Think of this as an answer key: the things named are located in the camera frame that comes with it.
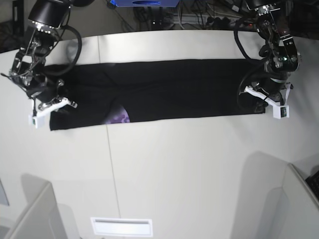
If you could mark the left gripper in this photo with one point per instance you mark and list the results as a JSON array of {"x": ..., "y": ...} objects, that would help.
[{"x": 272, "y": 84}]

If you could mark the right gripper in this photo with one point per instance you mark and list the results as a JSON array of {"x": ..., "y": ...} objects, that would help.
[{"x": 45, "y": 92}]

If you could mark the black T-shirt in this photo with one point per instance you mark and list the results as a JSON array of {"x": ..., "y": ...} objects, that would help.
[{"x": 147, "y": 91}]

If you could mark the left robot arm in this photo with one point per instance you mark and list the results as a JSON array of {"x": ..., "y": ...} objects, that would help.
[{"x": 279, "y": 53}]

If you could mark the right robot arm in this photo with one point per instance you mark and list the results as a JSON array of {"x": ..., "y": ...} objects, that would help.
[{"x": 28, "y": 70}]

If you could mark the white power strip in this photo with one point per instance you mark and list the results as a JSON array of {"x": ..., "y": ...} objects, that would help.
[{"x": 197, "y": 19}]

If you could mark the black keyboard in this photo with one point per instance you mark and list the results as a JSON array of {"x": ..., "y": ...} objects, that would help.
[{"x": 313, "y": 183}]

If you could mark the blue box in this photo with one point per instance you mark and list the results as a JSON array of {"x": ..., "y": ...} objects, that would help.
[{"x": 151, "y": 3}]

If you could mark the white table slot plate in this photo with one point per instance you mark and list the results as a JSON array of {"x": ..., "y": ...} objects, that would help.
[{"x": 122, "y": 227}]

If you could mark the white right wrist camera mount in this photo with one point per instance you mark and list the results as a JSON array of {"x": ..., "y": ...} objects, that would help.
[{"x": 39, "y": 112}]

